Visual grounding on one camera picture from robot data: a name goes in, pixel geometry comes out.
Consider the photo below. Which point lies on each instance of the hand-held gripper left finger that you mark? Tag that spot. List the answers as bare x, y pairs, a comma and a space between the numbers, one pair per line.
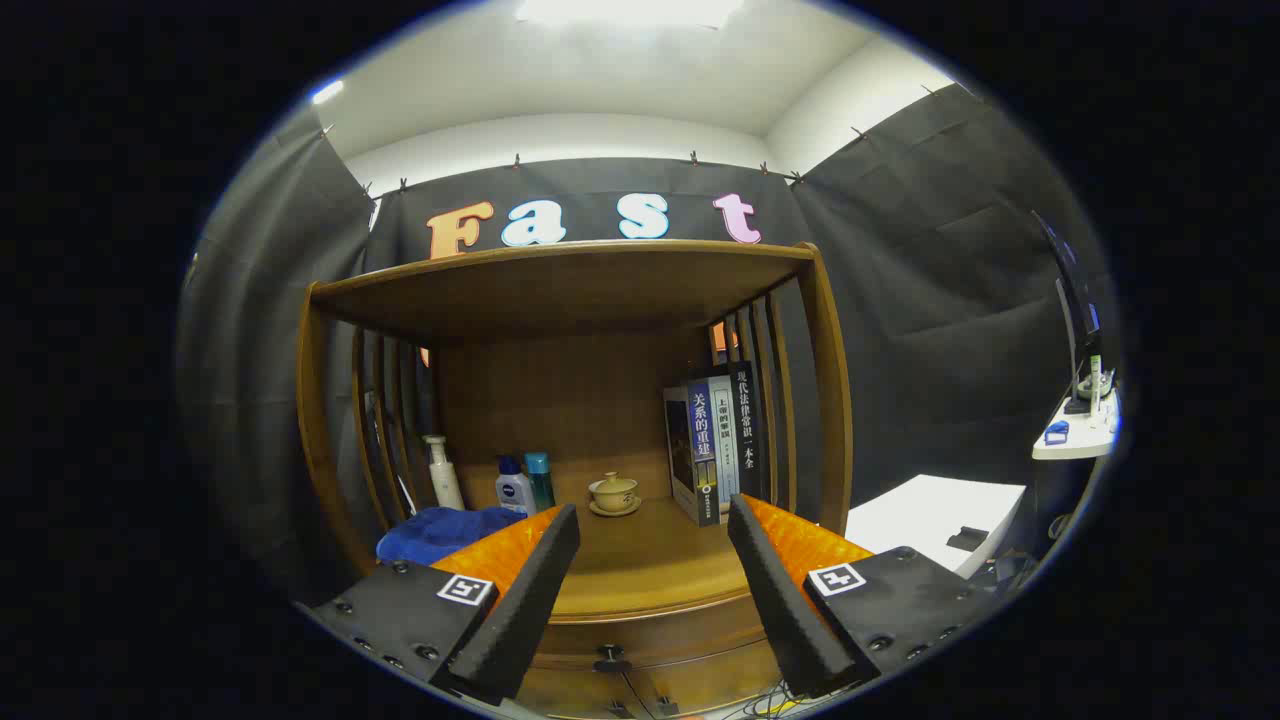
530, 610

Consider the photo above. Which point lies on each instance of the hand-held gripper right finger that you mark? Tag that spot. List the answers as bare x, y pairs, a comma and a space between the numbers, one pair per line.
780, 600

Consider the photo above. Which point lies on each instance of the wooden drawer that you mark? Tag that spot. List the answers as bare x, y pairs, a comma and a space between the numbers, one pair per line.
690, 640

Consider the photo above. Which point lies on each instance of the wooden countertop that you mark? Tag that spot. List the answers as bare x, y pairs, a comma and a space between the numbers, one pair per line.
650, 560

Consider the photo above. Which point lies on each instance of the white side cabinet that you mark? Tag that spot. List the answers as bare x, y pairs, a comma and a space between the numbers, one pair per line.
920, 510

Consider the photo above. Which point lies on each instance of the wooden cabinet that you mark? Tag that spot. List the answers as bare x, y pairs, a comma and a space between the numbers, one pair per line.
560, 290

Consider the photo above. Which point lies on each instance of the white bottle with blue cap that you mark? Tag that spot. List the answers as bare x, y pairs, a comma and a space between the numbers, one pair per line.
512, 492

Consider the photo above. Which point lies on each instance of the blue folded towel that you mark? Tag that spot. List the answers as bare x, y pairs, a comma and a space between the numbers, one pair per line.
440, 530

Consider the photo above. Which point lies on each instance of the teal bottle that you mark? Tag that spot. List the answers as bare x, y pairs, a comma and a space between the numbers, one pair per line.
541, 485

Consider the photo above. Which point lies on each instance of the beige lidded tea cup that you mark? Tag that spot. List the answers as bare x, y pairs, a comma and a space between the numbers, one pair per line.
613, 492

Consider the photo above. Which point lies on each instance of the white pump bottle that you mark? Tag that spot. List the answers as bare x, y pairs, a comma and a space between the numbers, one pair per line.
445, 485

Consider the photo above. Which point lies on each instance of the book with white spine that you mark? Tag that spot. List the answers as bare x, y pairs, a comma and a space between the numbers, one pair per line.
726, 440

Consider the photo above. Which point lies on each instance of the book with blue spine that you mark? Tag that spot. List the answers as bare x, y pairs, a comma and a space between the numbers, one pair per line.
702, 450

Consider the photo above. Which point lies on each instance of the small black object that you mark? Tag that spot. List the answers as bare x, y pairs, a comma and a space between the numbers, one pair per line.
967, 540

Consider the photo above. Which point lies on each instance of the small blue object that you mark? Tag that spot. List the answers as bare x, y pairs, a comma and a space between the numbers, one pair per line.
1056, 432

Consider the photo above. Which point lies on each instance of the white desk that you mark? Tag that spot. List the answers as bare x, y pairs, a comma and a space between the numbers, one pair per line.
1075, 440

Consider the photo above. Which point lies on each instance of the dark monitor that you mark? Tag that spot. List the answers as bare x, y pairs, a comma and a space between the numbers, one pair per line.
1075, 300

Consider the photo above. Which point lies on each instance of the ceiling light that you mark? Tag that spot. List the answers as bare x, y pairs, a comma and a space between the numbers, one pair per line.
630, 10

